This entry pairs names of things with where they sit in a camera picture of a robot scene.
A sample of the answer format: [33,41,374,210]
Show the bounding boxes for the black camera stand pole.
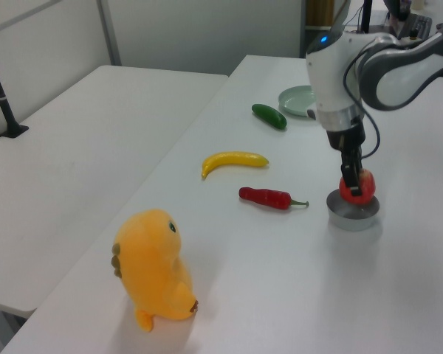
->
[0,38,30,139]

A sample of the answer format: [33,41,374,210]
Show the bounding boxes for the yellow wooden panel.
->
[305,0,335,28]

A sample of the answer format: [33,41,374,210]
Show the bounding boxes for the pale green plate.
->
[278,85,317,119]

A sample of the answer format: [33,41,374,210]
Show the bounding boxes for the red chili pepper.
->
[238,187,310,212]

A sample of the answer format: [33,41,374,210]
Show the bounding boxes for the orange plush toy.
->
[111,208,200,333]

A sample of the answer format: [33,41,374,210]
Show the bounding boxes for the white side table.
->
[0,65,230,320]

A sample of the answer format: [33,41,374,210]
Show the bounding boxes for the grey bowl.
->
[326,189,382,232]

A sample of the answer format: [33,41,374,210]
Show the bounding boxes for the yellow banana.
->
[201,150,270,181]

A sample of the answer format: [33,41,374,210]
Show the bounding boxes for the black keyboard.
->
[405,13,433,40]

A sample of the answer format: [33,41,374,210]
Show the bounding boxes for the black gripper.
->
[325,123,367,198]

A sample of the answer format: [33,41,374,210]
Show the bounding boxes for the black vertical pole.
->
[363,0,374,34]

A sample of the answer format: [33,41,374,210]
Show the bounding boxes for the red apple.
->
[338,167,377,206]

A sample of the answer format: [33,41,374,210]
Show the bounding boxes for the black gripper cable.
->
[343,38,381,160]

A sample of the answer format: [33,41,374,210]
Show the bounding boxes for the green cucumber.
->
[250,103,288,131]

